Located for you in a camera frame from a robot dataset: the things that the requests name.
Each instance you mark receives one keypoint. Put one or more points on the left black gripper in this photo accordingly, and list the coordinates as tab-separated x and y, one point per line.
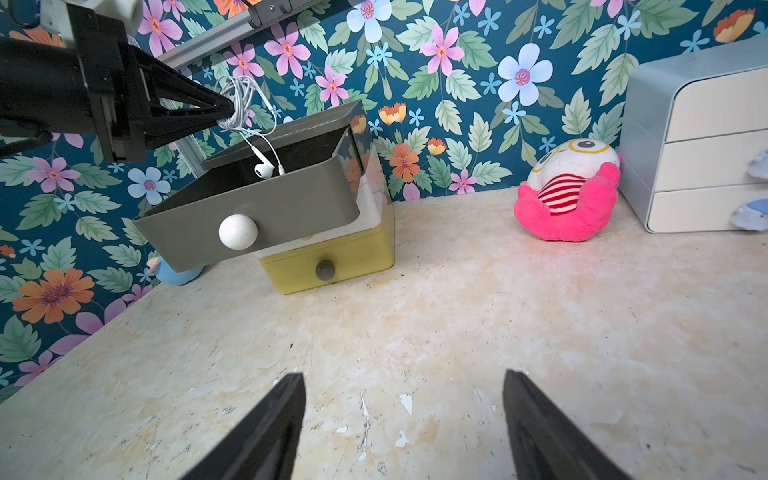
136	101

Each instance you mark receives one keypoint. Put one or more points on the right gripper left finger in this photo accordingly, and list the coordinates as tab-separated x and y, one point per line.
264	444

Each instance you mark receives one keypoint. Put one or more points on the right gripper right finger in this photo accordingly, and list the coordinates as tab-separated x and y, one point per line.
545	443

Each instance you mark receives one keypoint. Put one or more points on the white earphones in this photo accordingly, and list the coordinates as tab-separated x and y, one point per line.
241	91

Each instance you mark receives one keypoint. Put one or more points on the grey top drawer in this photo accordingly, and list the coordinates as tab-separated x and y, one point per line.
229	211

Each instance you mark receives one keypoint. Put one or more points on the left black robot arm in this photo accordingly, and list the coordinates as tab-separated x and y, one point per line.
43	93

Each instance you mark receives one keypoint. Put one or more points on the three-tier colored drawer cabinet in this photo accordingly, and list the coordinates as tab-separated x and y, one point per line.
362	247

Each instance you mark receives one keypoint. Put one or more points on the white blue drawer cabinet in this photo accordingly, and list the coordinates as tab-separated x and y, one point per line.
694	140

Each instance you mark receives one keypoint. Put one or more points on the pink pig plush toy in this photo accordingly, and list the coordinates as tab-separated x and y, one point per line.
166	274

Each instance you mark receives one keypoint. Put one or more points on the pink white plush toy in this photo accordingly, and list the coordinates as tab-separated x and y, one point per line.
571	192

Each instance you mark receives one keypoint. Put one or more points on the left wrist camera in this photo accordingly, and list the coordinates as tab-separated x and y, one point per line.
77	19

